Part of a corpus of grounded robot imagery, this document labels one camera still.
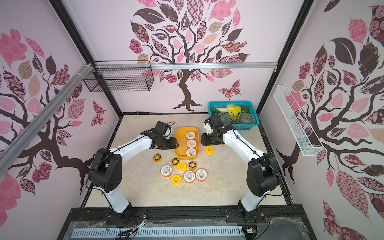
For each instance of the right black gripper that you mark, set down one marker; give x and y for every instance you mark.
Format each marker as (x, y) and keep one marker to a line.
(207, 140)

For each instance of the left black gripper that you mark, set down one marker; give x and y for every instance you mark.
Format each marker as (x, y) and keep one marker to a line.
(172, 144)

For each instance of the yellow black tape roll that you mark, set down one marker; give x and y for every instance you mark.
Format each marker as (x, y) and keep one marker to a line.
(157, 158)
(175, 162)
(192, 165)

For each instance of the orange tape roll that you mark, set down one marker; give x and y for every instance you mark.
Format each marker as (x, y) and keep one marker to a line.
(189, 177)
(191, 135)
(191, 152)
(201, 175)
(166, 171)
(191, 144)

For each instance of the yellow plastic storage box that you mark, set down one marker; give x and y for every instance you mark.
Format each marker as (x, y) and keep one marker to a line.
(180, 135)

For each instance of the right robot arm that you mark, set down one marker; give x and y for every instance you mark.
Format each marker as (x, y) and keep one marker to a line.
(262, 168)

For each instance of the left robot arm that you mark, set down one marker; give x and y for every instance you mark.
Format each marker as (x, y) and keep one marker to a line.
(106, 171)

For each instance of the yellow tape roll top right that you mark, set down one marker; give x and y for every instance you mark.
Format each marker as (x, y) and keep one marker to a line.
(209, 150)

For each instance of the yellow tape roll centre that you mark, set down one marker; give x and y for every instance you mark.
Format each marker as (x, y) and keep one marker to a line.
(182, 167)

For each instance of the yellow tape roll bottom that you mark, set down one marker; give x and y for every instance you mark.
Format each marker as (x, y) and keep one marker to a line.
(176, 180)

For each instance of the green melon left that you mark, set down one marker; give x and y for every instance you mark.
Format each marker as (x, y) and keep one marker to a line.
(226, 118)

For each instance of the green melon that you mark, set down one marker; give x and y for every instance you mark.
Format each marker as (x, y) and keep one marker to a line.
(245, 119)
(226, 118)

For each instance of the teal plastic basket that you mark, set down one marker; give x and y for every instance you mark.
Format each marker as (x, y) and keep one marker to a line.
(220, 107)

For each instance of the green melon right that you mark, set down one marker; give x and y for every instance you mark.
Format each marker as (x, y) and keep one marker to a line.
(245, 119)

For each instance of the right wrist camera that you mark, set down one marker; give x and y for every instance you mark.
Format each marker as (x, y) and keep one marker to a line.
(212, 123)

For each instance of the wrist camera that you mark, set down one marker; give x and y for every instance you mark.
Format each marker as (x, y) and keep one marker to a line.
(212, 123)
(162, 129)

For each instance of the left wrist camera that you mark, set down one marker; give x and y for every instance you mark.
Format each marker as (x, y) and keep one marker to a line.
(162, 129)

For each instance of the black wire wall basket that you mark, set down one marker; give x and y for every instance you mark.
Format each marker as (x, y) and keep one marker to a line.
(120, 77)

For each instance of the white wire wall shelf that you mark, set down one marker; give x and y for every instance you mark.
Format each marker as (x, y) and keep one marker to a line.
(291, 105)

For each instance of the white slotted cable duct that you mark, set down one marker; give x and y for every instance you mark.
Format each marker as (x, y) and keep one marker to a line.
(161, 233)

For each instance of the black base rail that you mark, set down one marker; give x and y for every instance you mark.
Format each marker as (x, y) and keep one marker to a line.
(229, 214)

